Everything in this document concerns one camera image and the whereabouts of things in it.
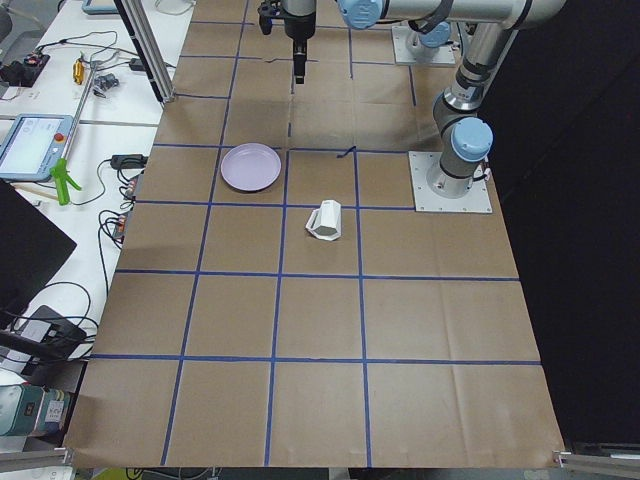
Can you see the yellow tool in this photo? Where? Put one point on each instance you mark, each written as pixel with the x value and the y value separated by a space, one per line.
pixel 78 72

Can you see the lavender plate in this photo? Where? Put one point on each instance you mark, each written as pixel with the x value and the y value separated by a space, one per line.
pixel 251 167

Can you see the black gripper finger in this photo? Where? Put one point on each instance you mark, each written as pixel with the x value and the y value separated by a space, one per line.
pixel 299 60

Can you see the brown paper table cover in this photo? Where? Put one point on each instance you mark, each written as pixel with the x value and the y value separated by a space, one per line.
pixel 233 337

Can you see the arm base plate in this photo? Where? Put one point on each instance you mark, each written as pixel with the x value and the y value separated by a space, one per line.
pixel 436 192
pixel 412 48

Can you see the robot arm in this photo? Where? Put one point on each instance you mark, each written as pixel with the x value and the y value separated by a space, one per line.
pixel 467 140

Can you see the black power adapter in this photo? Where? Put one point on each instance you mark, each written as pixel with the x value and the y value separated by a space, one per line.
pixel 128 161

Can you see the black monitor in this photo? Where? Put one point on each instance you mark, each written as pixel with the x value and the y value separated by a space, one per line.
pixel 33 249

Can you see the teach pendant tablet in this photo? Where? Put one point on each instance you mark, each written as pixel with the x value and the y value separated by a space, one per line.
pixel 33 146

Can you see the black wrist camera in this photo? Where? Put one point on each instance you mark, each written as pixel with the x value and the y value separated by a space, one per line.
pixel 269 11

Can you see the aluminium frame post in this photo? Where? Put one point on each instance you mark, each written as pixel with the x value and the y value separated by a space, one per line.
pixel 140 32

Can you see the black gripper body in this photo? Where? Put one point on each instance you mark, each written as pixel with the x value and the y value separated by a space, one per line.
pixel 298 27

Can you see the white angular cup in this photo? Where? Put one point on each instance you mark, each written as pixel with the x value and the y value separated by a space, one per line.
pixel 325 222

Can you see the green plastic clamp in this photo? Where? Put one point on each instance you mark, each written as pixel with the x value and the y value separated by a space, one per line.
pixel 62 180

